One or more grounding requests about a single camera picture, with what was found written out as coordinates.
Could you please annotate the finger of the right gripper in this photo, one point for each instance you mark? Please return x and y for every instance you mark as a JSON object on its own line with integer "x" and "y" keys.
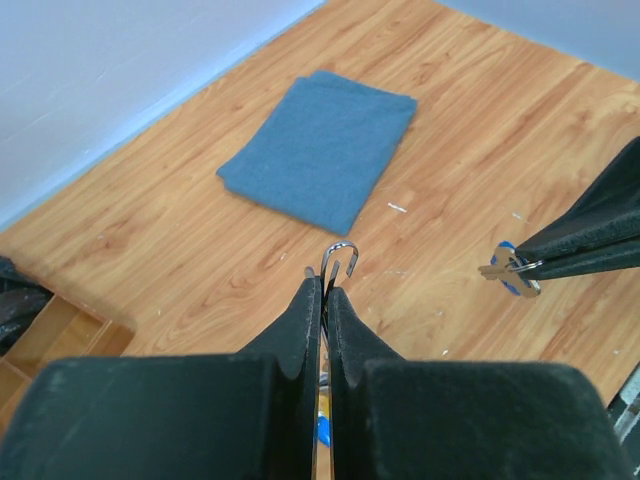
{"x": 606, "y": 213}
{"x": 618, "y": 256}

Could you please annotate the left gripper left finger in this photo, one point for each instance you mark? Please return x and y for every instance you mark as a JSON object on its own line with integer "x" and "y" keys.
{"x": 247, "y": 415}

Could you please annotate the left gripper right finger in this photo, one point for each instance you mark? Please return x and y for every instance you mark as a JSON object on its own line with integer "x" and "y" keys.
{"x": 393, "y": 418}

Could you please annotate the large keyring with tagged keys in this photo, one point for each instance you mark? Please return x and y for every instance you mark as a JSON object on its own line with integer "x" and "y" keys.
{"x": 327, "y": 282}

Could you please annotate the key with light blue tag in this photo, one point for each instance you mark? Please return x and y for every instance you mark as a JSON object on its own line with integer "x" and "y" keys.
{"x": 508, "y": 267}

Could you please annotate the wooden compartment tray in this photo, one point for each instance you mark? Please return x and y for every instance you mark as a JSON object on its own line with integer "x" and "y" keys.
{"x": 60, "y": 330}

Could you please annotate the rolled brown-black tie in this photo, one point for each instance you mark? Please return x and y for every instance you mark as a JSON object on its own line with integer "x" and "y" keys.
{"x": 22, "y": 299}

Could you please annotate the folded blue towel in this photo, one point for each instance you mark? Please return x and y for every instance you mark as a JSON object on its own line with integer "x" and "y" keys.
{"x": 322, "y": 150}

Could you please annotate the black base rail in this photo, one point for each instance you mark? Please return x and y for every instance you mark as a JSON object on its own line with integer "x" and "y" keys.
{"x": 624, "y": 413}

